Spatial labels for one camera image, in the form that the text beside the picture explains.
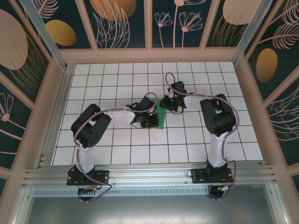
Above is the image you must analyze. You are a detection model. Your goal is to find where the green paper sheet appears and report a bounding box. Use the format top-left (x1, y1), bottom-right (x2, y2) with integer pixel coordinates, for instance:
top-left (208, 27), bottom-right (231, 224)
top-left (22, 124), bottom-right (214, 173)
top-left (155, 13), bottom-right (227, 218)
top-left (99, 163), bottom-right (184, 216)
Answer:
top-left (150, 98), bottom-right (167, 130)

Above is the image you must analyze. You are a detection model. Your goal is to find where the galvanised metal sheet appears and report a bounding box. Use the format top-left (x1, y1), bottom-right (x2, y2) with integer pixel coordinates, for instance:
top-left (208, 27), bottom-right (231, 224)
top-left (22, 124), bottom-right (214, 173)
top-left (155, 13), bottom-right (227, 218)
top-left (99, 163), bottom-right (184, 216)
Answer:
top-left (14, 184), bottom-right (295, 224)

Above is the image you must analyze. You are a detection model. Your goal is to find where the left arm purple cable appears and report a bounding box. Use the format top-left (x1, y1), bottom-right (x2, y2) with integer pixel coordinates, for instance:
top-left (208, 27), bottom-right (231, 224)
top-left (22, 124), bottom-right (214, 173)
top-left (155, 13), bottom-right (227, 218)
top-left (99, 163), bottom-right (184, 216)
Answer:
top-left (73, 92), bottom-right (157, 203)

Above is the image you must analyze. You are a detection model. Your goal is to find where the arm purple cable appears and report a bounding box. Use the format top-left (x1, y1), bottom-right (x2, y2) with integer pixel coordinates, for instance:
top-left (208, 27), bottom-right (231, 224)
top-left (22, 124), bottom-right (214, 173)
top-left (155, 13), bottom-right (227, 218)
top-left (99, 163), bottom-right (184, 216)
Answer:
top-left (73, 92), bottom-right (157, 203)
top-left (165, 72), bottom-right (240, 202)

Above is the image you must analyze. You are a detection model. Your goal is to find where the long aluminium mounting rail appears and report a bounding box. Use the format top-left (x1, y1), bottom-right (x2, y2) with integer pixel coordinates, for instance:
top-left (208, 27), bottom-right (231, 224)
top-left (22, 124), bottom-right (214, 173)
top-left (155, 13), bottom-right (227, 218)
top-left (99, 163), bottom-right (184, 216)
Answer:
top-left (22, 164), bottom-right (281, 187)

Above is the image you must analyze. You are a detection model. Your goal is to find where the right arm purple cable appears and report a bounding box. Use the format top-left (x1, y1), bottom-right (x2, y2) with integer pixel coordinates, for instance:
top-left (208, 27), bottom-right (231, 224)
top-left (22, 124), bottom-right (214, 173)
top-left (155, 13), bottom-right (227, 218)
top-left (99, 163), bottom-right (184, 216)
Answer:
top-left (165, 72), bottom-right (240, 202)

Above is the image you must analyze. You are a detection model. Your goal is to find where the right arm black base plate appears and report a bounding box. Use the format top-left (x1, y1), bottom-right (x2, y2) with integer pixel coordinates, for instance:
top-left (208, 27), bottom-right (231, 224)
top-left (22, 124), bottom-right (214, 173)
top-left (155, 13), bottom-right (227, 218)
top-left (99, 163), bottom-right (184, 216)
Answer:
top-left (191, 168), bottom-right (234, 184)

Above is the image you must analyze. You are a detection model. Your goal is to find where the slotted metal cable tray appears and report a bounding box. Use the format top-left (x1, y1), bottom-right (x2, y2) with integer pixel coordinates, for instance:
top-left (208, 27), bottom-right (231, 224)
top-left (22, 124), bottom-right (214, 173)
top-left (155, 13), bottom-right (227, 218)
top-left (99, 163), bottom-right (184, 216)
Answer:
top-left (32, 188), bottom-right (211, 198)

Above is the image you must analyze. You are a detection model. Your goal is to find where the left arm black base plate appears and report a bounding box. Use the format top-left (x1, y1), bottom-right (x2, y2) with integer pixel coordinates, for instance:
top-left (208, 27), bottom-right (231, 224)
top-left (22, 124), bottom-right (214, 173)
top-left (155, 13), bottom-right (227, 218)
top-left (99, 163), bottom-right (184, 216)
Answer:
top-left (67, 170), bottom-right (110, 186)

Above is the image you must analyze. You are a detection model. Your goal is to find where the short aluminium side rail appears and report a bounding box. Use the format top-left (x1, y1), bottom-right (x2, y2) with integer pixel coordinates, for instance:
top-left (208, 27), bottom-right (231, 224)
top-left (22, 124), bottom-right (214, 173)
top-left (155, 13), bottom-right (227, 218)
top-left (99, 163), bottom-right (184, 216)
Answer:
top-left (35, 64), bottom-right (75, 169)

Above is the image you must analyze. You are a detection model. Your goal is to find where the aluminium frame post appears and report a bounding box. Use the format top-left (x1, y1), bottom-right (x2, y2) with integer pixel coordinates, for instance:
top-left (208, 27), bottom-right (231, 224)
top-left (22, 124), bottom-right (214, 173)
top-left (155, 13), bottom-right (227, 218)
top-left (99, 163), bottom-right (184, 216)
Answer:
top-left (18, 0), bottom-right (69, 69)
top-left (232, 0), bottom-right (267, 69)

